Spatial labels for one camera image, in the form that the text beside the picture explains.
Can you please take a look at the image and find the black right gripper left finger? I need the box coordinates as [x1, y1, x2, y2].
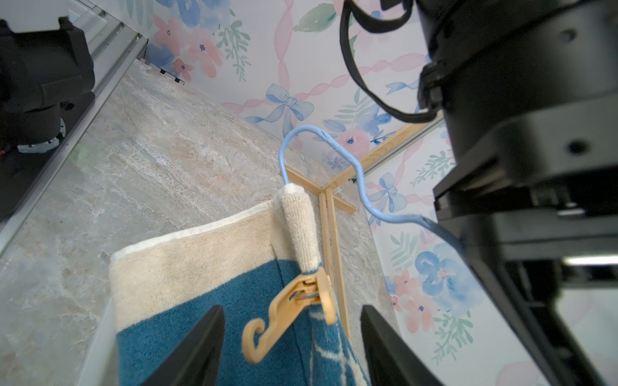
[143, 305, 225, 386]

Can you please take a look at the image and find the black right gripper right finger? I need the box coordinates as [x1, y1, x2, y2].
[360, 305, 442, 386]

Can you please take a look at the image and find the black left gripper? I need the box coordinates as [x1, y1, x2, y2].
[434, 106, 617, 385]

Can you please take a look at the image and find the dark teal patterned towel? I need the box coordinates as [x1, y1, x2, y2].
[115, 259, 373, 386]

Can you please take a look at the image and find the orange clothespin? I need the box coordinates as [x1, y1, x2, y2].
[241, 266, 338, 363]

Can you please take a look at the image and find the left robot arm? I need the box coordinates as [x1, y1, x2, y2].
[99, 1, 617, 385]

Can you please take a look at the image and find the white perforated plastic basket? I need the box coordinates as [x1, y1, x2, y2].
[77, 300, 119, 386]

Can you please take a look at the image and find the beige towel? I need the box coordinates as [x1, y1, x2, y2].
[109, 183, 321, 331]

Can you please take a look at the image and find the wooden clothes rack frame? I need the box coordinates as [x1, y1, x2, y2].
[286, 114, 444, 337]

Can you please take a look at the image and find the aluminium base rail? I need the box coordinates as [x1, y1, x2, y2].
[1, 1, 146, 248]

